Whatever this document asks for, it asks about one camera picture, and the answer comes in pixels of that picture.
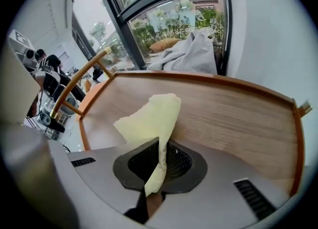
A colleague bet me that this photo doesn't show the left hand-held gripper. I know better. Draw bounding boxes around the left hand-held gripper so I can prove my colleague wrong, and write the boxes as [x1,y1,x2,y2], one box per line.
[8,29,41,71]

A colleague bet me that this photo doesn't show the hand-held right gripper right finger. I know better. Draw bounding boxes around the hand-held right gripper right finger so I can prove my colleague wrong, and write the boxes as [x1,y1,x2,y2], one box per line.
[145,140,290,229]

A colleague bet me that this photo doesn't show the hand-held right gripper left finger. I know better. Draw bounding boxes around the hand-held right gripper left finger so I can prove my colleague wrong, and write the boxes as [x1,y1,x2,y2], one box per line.
[67,137,159,215]

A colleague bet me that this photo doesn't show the yellow cloth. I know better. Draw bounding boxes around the yellow cloth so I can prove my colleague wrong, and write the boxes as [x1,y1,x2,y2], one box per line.
[113,93,182,198]

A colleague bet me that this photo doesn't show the wooden serving cart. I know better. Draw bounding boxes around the wooden serving cart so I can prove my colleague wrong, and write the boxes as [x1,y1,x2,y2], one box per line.
[49,47,313,220]

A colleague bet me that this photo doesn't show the white round chair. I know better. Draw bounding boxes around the white round chair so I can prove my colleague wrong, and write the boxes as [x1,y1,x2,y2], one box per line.
[59,91,82,117]

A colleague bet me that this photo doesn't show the large orange cushion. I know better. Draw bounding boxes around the large orange cushion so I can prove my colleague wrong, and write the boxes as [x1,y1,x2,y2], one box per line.
[76,81,110,122]

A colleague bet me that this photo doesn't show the grey fabric sheet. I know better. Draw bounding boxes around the grey fabric sheet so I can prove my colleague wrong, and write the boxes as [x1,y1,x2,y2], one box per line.
[146,29,218,75]

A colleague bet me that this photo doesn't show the black window frame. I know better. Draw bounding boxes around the black window frame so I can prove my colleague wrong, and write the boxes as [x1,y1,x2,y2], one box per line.
[71,0,233,76]

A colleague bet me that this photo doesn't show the white bead cord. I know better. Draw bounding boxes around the white bead cord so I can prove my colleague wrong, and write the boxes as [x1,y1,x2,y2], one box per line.
[220,0,231,52]

